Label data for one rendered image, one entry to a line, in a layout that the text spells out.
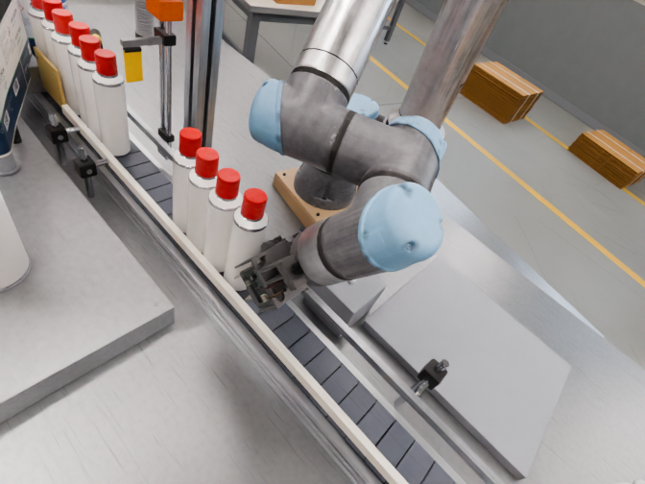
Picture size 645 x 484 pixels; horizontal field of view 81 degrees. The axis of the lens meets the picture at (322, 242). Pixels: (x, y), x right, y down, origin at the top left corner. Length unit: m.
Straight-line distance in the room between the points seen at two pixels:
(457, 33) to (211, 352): 0.63
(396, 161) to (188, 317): 0.46
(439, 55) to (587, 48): 5.24
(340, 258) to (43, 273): 0.49
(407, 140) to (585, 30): 5.55
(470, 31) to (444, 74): 0.07
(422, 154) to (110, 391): 0.53
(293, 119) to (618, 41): 5.49
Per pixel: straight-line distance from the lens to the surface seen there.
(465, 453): 0.60
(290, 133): 0.43
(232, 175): 0.56
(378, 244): 0.34
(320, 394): 0.58
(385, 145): 0.42
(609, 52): 5.83
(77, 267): 0.72
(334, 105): 0.44
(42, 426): 0.66
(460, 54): 0.69
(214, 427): 0.63
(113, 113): 0.85
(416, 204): 0.35
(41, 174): 0.88
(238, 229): 0.56
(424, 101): 0.72
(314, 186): 0.85
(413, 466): 0.65
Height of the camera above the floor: 1.44
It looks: 45 degrees down
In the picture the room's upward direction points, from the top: 23 degrees clockwise
